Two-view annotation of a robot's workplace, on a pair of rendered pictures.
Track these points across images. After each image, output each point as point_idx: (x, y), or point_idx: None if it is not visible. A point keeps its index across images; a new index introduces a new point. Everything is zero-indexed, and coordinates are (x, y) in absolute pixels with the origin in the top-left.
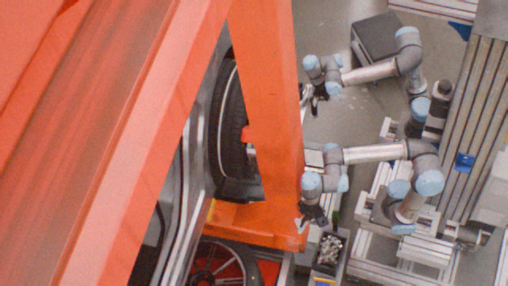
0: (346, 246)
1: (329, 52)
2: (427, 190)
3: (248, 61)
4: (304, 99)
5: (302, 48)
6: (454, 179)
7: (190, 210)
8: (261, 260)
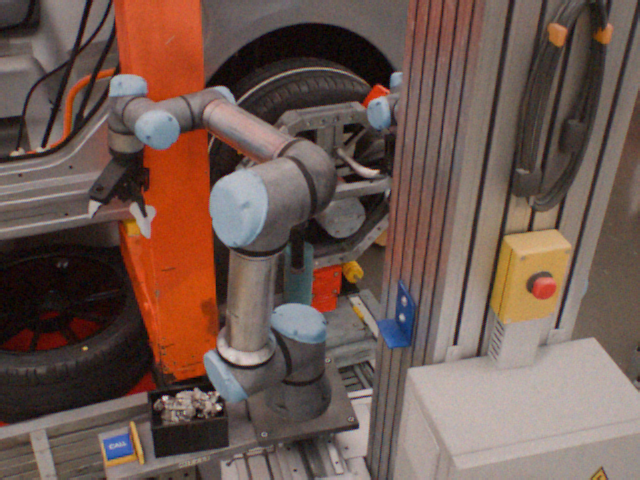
0: (224, 441)
1: (614, 330)
2: (220, 213)
3: None
4: (378, 171)
5: (583, 300)
6: (394, 392)
7: (94, 156)
8: (154, 385)
